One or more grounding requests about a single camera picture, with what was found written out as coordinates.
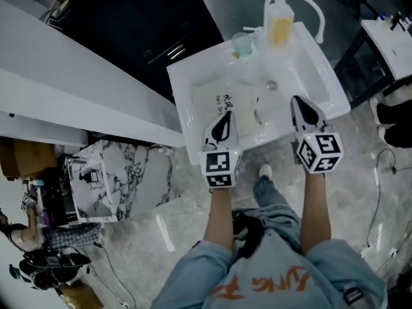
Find white table with black frame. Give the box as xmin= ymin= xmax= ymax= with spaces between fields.
xmin=333 ymin=10 xmax=412 ymax=109

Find clear bottle with yellow liquid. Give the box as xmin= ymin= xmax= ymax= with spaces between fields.
xmin=264 ymin=0 xmax=295 ymax=48

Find black floor cable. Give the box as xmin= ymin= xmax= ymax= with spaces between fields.
xmin=366 ymin=147 xmax=412 ymax=249
xmin=92 ymin=241 xmax=138 ymax=307

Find brown cardboard box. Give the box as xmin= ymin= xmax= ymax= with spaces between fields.
xmin=0 ymin=136 xmax=59 ymax=182

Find person's right forearm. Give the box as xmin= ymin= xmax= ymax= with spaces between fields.
xmin=299 ymin=171 xmax=333 ymax=258

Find white curved faucet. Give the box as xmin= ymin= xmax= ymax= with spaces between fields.
xmin=263 ymin=0 xmax=326 ymax=44

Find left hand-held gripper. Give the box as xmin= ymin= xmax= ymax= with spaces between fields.
xmin=198 ymin=110 xmax=243 ymax=190

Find long white counter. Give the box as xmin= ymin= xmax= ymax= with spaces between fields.
xmin=0 ymin=0 xmax=185 ymax=148

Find black chest strap pouch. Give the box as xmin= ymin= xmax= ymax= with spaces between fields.
xmin=232 ymin=210 xmax=265 ymax=259

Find marble pattern cabinet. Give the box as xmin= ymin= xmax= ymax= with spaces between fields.
xmin=65 ymin=139 xmax=182 ymax=224

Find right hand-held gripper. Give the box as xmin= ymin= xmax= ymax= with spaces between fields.
xmin=290 ymin=95 xmax=344 ymax=174

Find white ceramic sink basin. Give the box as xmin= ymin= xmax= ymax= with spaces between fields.
xmin=166 ymin=21 xmax=351 ymax=167

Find person's left forearm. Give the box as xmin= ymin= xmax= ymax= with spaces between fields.
xmin=202 ymin=187 xmax=235 ymax=254

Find pale green cup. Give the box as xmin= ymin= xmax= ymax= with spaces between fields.
xmin=231 ymin=32 xmax=254 ymax=59

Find person's blue jeans leg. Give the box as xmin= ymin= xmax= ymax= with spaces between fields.
xmin=252 ymin=174 xmax=303 ymax=238

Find white printed cloth bag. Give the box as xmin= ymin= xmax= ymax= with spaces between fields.
xmin=190 ymin=81 xmax=268 ymax=138

